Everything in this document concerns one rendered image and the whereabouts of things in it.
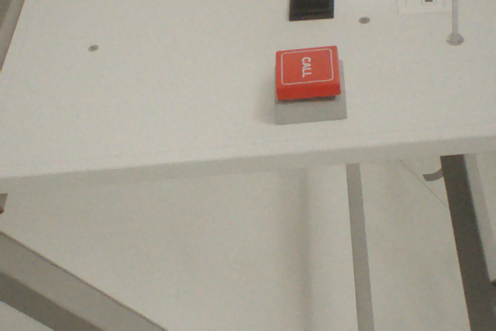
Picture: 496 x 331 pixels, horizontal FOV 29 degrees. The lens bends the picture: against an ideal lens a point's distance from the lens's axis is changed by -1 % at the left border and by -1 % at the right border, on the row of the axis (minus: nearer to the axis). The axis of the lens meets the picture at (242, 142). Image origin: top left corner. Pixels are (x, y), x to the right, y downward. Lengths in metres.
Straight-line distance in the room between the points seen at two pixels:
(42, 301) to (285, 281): 0.38
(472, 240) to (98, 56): 0.55
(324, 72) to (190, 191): 0.41
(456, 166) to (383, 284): 1.86
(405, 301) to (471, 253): 2.02
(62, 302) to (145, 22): 0.27
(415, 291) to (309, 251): 2.06
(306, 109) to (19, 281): 0.31
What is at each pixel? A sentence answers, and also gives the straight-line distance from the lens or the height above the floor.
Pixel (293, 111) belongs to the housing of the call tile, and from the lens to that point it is 0.75.
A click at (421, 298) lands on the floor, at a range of 3.32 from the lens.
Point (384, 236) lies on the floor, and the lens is 3.30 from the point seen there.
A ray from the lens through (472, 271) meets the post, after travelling 1.18.
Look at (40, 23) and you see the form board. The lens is 0.94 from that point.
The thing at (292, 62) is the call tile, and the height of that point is 1.11.
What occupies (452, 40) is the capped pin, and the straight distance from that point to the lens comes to 0.82.
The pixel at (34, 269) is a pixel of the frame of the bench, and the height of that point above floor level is 0.80.
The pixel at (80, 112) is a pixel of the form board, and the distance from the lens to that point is 0.82.
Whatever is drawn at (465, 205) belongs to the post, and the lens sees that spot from 1.24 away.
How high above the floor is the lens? 1.42
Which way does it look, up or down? 29 degrees down
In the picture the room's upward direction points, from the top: 55 degrees clockwise
